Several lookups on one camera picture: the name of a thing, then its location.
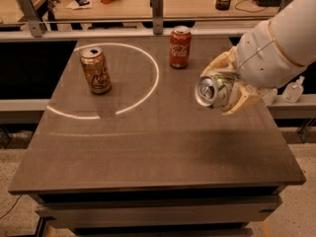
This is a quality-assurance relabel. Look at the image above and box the metal guard rail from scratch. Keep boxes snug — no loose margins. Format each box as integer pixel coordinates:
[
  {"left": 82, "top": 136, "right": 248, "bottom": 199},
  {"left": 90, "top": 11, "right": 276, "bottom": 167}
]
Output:
[{"left": 0, "top": 28, "right": 250, "bottom": 42}]

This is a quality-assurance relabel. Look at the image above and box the middle metal rail bracket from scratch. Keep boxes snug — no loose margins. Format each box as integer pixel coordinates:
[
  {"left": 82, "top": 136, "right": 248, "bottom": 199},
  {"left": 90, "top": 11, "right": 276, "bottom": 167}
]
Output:
[{"left": 150, "top": 0, "right": 163, "bottom": 35}]

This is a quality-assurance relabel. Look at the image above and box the red Coca-Cola can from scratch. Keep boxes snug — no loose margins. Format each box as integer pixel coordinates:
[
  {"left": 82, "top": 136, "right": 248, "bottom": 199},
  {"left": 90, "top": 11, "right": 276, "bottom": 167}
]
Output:
[{"left": 169, "top": 26, "right": 192, "bottom": 68}]

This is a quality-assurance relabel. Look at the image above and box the gold LaCroix can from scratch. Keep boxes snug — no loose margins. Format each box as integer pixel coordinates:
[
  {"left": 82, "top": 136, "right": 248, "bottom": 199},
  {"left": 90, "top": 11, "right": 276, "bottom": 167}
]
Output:
[{"left": 80, "top": 46, "right": 112, "bottom": 94}]

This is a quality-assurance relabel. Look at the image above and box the clear sanitizer bottle far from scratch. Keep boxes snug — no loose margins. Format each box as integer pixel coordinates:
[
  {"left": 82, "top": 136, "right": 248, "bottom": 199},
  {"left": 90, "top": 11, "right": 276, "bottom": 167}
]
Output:
[{"left": 281, "top": 76, "right": 305, "bottom": 103}]

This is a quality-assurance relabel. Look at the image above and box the left metal rail bracket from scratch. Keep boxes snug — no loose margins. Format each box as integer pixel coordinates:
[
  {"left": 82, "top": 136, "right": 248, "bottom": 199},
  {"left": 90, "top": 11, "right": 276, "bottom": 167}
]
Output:
[{"left": 17, "top": 0, "right": 45, "bottom": 38}]

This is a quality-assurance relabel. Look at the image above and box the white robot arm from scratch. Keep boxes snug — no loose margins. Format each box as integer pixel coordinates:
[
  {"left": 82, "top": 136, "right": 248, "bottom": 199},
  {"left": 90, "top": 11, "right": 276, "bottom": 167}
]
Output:
[{"left": 195, "top": 0, "right": 316, "bottom": 115}]

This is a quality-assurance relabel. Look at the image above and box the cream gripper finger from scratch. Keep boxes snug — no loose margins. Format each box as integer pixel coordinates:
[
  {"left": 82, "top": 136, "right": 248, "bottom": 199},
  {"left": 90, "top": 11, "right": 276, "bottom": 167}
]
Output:
[
  {"left": 201, "top": 46, "right": 237, "bottom": 76},
  {"left": 221, "top": 82, "right": 262, "bottom": 116}
]

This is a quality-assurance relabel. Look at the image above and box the black mesh cup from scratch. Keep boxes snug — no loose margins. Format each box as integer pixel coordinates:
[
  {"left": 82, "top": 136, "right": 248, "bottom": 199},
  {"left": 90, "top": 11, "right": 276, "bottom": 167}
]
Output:
[{"left": 215, "top": 0, "right": 232, "bottom": 11}]

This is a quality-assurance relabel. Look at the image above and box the clear sanitizer bottle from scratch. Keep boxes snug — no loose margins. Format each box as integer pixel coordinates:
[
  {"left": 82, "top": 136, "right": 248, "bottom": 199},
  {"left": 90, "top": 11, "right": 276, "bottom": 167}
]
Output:
[
  {"left": 281, "top": 76, "right": 305, "bottom": 103},
  {"left": 263, "top": 89, "right": 277, "bottom": 106}
]

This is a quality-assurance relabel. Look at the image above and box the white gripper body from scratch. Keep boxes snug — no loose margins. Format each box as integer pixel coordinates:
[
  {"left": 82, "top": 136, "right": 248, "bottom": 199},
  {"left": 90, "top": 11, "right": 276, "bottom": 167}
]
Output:
[{"left": 235, "top": 21, "right": 306, "bottom": 88}]

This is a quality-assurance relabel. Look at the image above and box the clear sanitizer bottle near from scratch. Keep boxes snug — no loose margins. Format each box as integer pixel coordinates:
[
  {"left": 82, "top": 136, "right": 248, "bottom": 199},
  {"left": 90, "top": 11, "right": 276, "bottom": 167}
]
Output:
[{"left": 263, "top": 89, "right": 277, "bottom": 106}]

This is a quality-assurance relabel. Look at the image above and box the white green 7up can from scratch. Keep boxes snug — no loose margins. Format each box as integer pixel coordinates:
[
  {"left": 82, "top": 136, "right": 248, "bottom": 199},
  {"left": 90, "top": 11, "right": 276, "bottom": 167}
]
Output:
[{"left": 195, "top": 69, "right": 238, "bottom": 110}]

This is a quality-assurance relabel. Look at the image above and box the black cable on desk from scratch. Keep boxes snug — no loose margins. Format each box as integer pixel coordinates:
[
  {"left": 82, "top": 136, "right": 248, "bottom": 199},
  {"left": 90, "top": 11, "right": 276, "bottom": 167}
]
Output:
[{"left": 234, "top": 0, "right": 270, "bottom": 14}]

